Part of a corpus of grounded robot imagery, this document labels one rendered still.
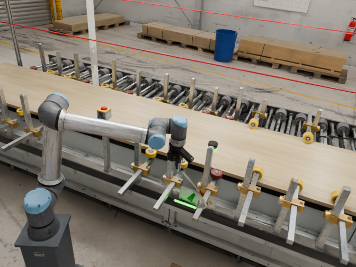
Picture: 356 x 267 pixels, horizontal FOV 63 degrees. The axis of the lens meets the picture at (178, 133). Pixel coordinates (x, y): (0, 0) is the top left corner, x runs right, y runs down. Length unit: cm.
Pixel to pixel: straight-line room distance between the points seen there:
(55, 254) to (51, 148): 66
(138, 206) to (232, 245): 88
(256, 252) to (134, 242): 102
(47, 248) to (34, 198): 31
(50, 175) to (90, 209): 112
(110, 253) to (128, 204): 44
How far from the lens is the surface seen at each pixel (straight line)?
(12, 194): 335
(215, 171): 199
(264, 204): 216
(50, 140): 178
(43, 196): 190
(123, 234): 275
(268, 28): 887
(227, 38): 736
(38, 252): 209
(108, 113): 200
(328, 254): 204
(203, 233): 257
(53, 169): 191
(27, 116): 257
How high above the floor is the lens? 211
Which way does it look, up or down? 31 degrees down
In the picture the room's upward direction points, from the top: 5 degrees clockwise
